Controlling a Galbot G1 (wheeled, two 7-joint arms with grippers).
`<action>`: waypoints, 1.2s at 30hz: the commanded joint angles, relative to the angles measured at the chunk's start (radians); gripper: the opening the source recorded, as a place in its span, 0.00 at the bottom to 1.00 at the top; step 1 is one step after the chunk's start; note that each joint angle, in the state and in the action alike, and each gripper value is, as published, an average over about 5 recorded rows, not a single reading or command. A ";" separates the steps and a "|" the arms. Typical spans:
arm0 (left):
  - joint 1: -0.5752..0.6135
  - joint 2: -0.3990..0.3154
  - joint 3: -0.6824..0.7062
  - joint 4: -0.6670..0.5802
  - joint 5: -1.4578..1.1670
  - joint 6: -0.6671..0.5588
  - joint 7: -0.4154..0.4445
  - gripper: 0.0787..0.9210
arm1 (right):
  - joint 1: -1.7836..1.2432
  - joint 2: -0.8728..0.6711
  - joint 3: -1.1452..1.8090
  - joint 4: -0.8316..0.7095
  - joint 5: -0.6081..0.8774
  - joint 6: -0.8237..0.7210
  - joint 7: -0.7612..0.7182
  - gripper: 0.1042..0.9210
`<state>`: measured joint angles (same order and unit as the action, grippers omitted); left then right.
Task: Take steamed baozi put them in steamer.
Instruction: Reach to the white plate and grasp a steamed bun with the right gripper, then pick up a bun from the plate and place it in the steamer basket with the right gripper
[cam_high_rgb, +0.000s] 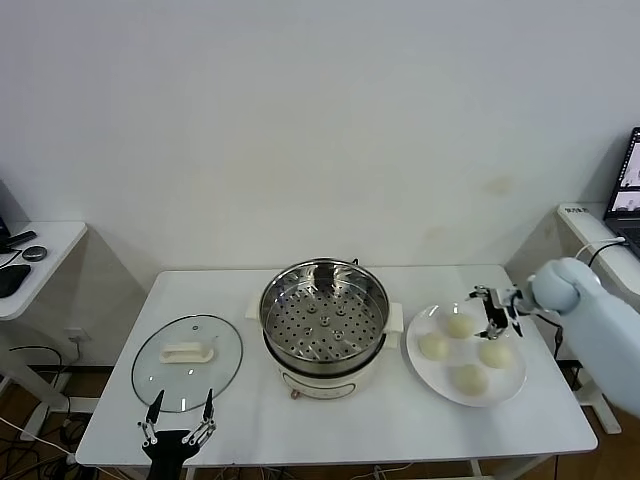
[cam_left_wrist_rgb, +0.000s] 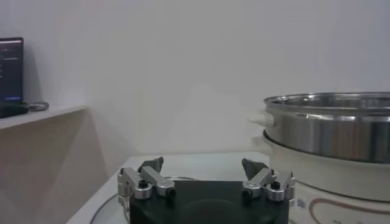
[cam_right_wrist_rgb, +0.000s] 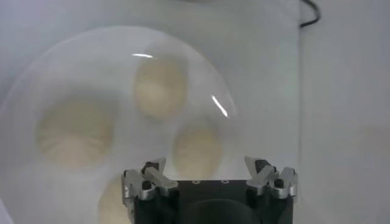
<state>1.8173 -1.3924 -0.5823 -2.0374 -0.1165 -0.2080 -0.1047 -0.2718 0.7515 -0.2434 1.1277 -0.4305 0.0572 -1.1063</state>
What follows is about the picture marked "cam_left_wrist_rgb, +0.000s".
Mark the round black disc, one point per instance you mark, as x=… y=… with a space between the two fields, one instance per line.
x=45 y=107

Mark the stainless steel steamer basket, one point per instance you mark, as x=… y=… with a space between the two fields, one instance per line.
x=320 y=137

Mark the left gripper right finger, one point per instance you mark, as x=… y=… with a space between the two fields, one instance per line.
x=259 y=179

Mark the white side table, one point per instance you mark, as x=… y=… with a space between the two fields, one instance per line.
x=36 y=117

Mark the cream electric cooker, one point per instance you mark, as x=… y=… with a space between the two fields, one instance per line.
x=335 y=182

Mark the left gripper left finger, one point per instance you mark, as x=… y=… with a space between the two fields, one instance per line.
x=158 y=182

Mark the black laptop dark screen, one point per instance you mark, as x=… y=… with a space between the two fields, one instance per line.
x=10 y=70

